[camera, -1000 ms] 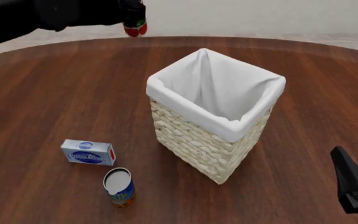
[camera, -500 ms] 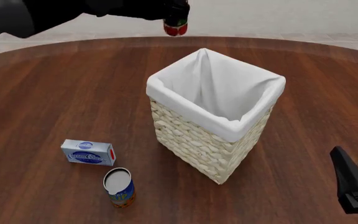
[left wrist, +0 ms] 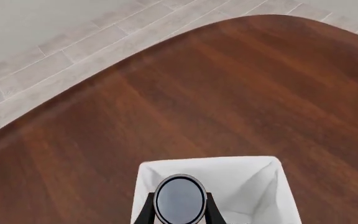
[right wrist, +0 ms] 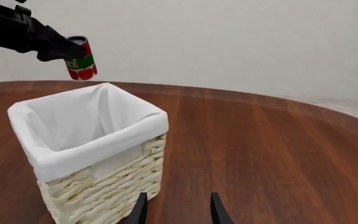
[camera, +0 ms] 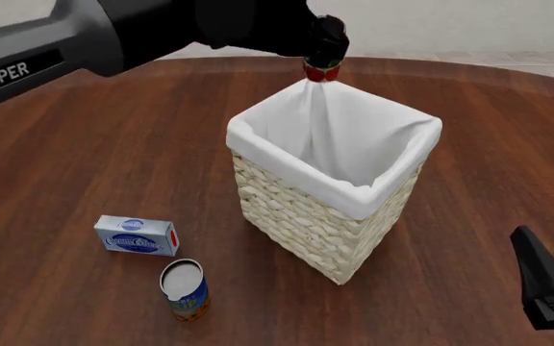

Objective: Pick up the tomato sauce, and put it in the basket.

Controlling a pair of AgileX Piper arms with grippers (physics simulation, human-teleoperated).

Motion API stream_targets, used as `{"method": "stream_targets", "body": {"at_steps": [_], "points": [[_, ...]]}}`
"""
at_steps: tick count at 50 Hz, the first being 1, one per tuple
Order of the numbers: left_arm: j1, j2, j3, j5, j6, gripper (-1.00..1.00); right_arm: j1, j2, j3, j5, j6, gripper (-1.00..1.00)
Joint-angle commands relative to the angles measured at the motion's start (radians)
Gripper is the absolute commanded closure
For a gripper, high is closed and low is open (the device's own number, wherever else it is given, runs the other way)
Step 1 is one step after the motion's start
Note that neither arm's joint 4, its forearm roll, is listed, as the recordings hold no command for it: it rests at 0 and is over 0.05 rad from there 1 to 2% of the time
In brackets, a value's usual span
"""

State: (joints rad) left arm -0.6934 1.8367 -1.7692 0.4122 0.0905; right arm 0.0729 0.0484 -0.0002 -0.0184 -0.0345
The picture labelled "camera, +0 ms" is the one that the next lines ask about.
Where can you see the red tomato sauce can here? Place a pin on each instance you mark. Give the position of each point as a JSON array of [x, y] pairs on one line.
[[321, 73]]

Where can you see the left dark grey robot arm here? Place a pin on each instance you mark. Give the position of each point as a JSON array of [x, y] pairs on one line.
[[128, 32]]

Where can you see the blue cream cheese box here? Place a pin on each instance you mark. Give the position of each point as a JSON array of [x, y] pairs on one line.
[[135, 238]]

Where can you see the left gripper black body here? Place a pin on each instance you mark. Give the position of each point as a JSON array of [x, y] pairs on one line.
[[329, 39]]

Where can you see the woven basket with white liner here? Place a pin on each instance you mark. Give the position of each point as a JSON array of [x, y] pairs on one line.
[[306, 216]]

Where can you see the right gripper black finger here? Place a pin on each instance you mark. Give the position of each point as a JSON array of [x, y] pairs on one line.
[[539, 266]]

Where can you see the blue orange soup can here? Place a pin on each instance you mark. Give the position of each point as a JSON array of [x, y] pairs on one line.
[[185, 288]]

